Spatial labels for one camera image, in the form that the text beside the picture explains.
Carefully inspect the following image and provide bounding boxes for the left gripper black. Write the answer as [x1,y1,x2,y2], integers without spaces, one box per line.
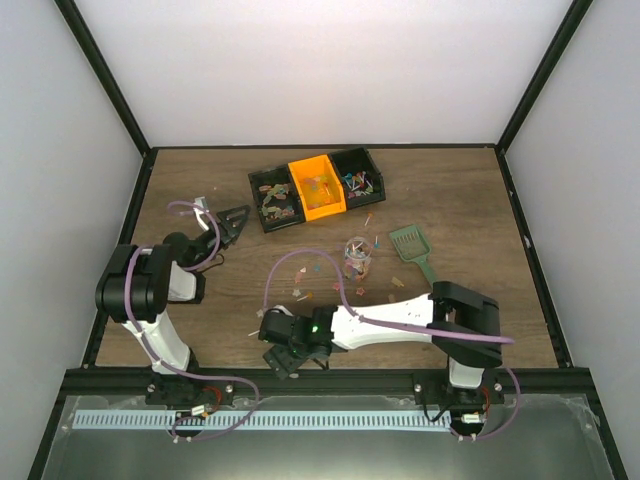
[191,204,251,270]

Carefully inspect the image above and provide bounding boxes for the green slotted plastic scoop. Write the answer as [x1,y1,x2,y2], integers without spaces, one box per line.
[389,224,437,285]

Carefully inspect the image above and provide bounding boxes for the black bin with popsicle candies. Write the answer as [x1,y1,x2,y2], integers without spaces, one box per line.
[248,164,306,233]

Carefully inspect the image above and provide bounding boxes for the black bin with lollipops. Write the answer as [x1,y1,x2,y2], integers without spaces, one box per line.
[329,147,386,210]

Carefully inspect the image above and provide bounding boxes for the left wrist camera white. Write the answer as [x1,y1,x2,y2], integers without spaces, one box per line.
[192,196,212,231]

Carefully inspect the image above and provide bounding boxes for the orange lollipop near lid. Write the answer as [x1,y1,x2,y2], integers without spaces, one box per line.
[296,292,313,302]

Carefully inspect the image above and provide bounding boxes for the orange bin with gummies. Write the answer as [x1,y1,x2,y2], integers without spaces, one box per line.
[288,154,347,222]

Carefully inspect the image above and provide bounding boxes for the popsicle candy right of jar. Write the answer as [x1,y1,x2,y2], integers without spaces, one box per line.
[391,277,405,288]

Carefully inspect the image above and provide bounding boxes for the light blue slotted cable duct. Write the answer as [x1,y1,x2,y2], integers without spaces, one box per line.
[72,410,451,432]

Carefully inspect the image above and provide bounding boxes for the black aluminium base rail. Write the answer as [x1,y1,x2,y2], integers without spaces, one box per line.
[58,367,598,408]

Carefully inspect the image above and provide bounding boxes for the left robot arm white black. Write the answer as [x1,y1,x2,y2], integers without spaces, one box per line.
[95,197,250,406]

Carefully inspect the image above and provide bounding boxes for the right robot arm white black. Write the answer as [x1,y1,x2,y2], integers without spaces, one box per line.
[257,281,511,403]

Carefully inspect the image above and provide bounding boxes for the clear plastic jar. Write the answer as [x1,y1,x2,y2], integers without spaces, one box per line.
[342,236,373,282]

